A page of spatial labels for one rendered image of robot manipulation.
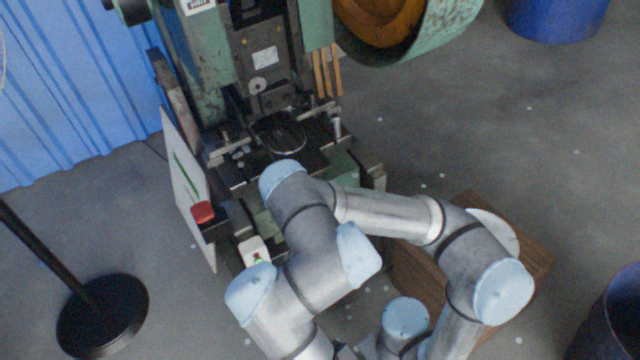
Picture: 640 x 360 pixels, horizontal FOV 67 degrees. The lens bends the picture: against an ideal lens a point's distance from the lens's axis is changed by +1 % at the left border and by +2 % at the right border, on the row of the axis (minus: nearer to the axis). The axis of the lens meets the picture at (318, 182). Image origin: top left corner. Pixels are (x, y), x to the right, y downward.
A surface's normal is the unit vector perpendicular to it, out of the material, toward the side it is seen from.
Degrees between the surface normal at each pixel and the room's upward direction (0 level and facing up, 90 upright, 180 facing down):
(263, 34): 90
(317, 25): 90
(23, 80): 90
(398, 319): 7
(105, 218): 0
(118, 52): 90
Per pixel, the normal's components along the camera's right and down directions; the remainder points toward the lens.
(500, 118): -0.09, -0.65
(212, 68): 0.47, 0.64
